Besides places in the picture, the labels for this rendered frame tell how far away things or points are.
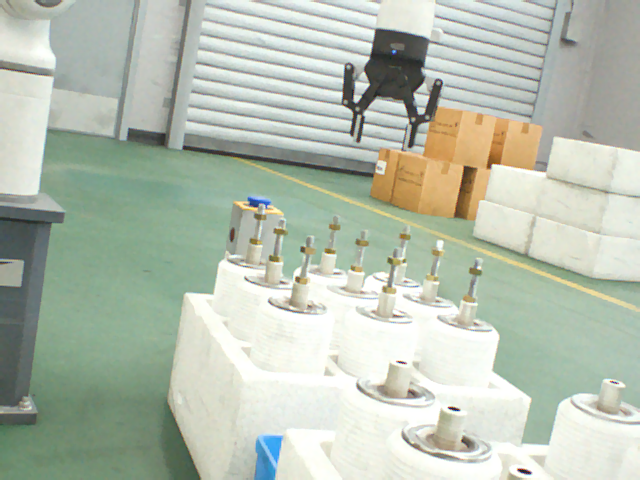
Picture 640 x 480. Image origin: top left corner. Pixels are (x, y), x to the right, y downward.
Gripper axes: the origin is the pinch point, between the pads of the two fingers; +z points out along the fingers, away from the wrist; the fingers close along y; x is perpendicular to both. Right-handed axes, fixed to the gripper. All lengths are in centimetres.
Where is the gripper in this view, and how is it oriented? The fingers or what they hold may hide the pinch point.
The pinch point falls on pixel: (382, 137)
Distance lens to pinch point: 126.3
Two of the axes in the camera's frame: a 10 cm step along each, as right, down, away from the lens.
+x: 2.5, -1.1, 9.6
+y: 9.5, 2.1, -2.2
